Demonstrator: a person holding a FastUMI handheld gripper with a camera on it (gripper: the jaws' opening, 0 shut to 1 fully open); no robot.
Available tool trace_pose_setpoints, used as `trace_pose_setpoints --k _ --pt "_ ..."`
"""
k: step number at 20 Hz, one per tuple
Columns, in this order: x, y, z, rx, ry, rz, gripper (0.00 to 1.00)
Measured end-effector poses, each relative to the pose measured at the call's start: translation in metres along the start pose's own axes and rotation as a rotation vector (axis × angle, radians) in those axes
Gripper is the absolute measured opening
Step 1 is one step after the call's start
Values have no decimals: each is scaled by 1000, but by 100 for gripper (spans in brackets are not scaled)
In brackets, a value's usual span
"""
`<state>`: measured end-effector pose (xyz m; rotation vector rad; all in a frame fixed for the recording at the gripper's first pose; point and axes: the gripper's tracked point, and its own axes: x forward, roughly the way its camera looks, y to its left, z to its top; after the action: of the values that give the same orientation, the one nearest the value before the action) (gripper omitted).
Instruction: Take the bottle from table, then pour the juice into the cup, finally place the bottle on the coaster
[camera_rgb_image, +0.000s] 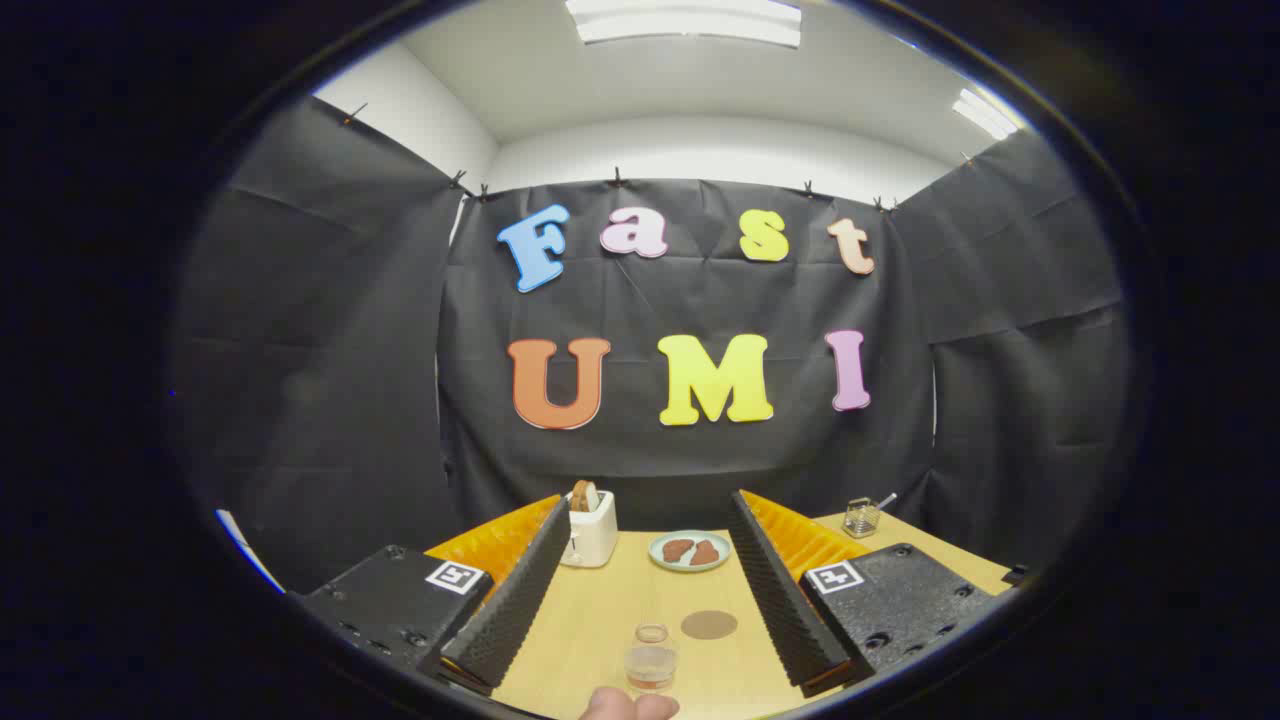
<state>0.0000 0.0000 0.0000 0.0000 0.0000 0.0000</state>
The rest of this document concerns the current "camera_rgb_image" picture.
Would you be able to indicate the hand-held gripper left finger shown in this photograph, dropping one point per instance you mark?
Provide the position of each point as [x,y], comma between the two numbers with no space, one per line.
[510,600]

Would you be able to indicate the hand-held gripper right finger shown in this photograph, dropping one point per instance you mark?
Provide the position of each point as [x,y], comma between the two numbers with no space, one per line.
[785,600]

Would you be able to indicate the round brown coaster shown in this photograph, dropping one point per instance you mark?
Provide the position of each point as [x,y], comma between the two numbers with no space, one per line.
[709,625]

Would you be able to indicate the clear plastic juice bottle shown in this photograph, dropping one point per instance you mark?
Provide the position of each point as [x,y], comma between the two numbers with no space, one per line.
[652,662]

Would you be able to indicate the brown meat piece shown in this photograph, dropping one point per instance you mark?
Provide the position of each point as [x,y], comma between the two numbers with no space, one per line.
[706,554]
[677,549]

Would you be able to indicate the wooden table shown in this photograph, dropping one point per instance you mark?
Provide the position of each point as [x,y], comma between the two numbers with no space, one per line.
[600,625]

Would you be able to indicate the white toaster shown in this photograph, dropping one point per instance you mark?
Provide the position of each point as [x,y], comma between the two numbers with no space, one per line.
[592,540]

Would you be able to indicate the brown bread slice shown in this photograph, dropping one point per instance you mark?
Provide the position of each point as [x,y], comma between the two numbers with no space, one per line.
[583,496]

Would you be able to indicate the pale green plate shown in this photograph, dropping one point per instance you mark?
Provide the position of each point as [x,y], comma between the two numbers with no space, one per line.
[655,552]

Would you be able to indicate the small black box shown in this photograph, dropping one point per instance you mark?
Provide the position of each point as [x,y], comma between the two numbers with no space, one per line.
[1016,575]

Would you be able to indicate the black backdrop cloth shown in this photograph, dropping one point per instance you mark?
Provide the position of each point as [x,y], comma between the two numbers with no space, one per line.
[680,300]

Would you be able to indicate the small ceiling light panel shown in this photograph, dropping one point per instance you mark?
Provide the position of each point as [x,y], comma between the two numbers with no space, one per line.
[985,113]

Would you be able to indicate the large ceiling light panel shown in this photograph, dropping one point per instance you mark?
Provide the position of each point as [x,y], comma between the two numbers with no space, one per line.
[685,22]

